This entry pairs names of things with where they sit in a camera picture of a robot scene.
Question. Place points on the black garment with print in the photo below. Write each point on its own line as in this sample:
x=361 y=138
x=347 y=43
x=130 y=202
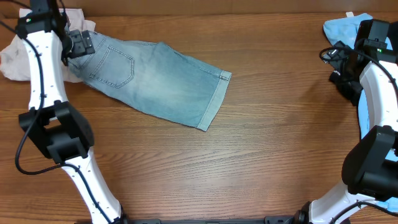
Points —
x=351 y=90

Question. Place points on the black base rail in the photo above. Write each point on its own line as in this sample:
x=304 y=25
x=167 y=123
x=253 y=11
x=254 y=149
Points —
x=265 y=220

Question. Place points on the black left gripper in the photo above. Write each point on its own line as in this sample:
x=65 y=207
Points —
x=66 y=58

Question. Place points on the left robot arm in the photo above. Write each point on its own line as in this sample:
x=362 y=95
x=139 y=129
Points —
x=58 y=130

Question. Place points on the folded beige trousers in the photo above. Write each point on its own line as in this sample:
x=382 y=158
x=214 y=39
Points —
x=14 y=58

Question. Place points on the light blue denim shorts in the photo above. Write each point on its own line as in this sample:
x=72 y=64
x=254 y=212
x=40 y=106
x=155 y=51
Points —
x=155 y=79

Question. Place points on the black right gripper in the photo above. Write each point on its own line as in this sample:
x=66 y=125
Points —
x=342 y=82

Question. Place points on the light blue t-shirt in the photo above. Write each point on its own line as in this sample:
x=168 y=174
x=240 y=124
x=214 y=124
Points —
x=346 y=30

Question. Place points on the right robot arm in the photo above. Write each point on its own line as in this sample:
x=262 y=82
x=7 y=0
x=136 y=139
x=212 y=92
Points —
x=368 y=177

